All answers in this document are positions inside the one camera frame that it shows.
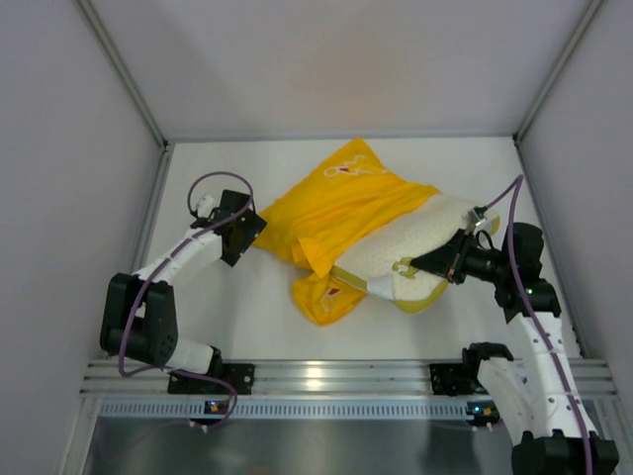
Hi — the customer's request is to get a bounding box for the white pillow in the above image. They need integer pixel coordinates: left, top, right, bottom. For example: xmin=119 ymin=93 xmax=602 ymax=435
xmin=330 ymin=194 xmax=479 ymax=314

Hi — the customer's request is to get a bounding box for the yellow Pikachu pillowcase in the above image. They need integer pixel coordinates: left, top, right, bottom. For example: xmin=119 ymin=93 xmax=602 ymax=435
xmin=254 ymin=138 xmax=440 ymax=326

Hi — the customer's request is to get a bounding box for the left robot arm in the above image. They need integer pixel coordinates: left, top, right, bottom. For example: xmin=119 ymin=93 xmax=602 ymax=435
xmin=100 ymin=190 xmax=267 ymax=378

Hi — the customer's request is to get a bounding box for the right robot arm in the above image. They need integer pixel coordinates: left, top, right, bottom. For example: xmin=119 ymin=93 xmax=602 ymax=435
xmin=411 ymin=223 xmax=619 ymax=474

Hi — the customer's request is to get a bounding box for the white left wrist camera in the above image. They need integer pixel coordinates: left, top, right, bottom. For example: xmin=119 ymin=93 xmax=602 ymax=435
xmin=193 ymin=194 xmax=218 ymax=219

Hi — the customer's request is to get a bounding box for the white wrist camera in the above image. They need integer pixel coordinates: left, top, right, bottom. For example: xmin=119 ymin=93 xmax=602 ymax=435
xmin=193 ymin=194 xmax=218 ymax=219
xmin=465 ymin=207 xmax=500 ymax=236

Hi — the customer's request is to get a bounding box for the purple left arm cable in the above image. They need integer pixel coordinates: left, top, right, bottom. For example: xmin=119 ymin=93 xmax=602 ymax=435
xmin=116 ymin=170 xmax=256 ymax=431

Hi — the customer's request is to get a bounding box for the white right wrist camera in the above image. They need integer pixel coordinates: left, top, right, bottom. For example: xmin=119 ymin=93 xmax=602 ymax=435
xmin=465 ymin=207 xmax=500 ymax=236

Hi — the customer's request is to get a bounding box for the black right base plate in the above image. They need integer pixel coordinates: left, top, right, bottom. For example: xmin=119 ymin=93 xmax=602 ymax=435
xmin=429 ymin=363 xmax=473 ymax=397

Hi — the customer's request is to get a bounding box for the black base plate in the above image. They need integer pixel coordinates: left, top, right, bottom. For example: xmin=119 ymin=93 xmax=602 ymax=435
xmin=429 ymin=363 xmax=473 ymax=397
xmin=167 ymin=362 xmax=255 ymax=395

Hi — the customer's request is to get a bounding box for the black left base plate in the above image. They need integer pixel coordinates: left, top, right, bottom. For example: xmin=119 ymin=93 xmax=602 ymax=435
xmin=167 ymin=362 xmax=255 ymax=395

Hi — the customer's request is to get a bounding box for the aluminium mounting rail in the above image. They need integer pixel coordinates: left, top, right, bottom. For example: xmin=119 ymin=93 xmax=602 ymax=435
xmin=78 ymin=358 xmax=617 ymax=397

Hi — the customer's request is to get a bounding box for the left aluminium frame post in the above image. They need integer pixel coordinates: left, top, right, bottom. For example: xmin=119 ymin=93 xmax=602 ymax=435
xmin=74 ymin=0 xmax=169 ymax=150

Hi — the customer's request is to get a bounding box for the aluminium frame post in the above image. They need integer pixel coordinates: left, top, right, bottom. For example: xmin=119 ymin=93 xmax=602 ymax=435
xmin=74 ymin=0 xmax=169 ymax=150
xmin=512 ymin=0 xmax=608 ymax=148

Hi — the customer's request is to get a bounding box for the white slotted cable duct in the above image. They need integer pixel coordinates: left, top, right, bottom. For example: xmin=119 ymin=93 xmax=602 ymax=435
xmin=99 ymin=398 xmax=474 ymax=421

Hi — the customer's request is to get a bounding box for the right aluminium frame post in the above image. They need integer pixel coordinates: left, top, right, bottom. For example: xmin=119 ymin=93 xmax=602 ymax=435
xmin=512 ymin=0 xmax=608 ymax=148

